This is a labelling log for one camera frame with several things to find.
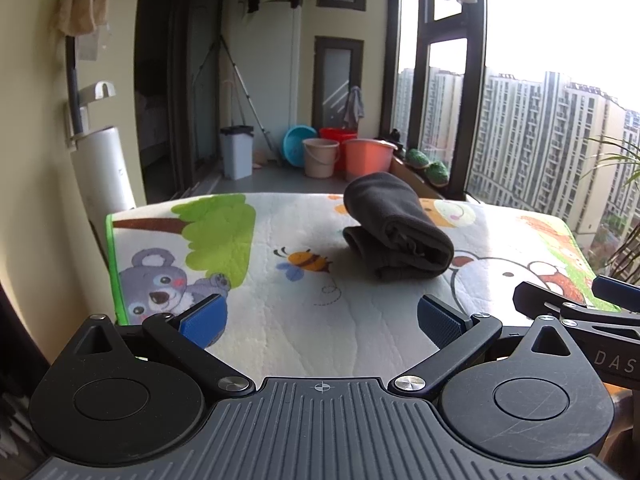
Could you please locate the red plastic bucket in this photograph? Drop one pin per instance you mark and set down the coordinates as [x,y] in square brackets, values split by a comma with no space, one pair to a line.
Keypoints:
[337,135]

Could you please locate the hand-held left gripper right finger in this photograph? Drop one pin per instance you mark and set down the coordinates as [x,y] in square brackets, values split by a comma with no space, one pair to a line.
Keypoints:
[442,322]

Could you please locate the metal wall hook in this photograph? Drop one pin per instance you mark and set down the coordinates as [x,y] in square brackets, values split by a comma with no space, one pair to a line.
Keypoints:
[97,92]

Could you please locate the beige plastic bucket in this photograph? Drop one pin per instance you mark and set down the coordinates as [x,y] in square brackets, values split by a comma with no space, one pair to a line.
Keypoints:
[320,157]

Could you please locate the blue plastic basin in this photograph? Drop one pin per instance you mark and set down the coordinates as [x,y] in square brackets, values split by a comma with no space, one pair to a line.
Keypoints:
[295,145]

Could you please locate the dark grey pants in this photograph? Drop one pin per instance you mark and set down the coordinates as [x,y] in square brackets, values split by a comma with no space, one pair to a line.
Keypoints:
[395,225]

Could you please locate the grey cloth on door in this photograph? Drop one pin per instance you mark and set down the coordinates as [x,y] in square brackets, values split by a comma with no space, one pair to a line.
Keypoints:
[354,107]

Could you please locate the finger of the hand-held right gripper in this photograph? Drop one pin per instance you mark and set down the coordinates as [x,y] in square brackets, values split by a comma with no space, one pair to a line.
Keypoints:
[617,290]
[550,300]

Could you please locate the dark window frame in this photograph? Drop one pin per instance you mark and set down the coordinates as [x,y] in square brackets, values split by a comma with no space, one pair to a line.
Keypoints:
[475,85]

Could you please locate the grey trash bin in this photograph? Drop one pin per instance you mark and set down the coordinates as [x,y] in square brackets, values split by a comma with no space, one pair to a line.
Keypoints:
[236,152]

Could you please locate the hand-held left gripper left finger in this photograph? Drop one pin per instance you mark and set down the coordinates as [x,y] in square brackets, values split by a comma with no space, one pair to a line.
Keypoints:
[205,320]

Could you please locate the green long-leaf plant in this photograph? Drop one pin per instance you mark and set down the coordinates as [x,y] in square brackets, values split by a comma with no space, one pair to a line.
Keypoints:
[622,175]

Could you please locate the orange plastic bucket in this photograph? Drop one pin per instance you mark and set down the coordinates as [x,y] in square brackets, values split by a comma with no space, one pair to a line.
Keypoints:
[367,160]

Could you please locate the green potted cactus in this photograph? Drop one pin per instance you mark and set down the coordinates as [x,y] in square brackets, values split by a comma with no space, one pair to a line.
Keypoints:
[417,157]
[437,172]

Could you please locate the cartoon printed mat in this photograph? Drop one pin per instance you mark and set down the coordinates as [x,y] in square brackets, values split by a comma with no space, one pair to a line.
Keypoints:
[300,240]

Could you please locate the dark framed glass door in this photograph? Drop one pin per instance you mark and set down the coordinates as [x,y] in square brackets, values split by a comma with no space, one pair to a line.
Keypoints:
[337,80]

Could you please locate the white wall-mounted cylinder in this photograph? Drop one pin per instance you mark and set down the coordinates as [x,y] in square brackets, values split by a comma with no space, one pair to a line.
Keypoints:
[105,175]

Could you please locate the row of apartment buildings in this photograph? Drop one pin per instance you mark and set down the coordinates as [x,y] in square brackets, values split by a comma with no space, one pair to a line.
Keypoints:
[540,145]

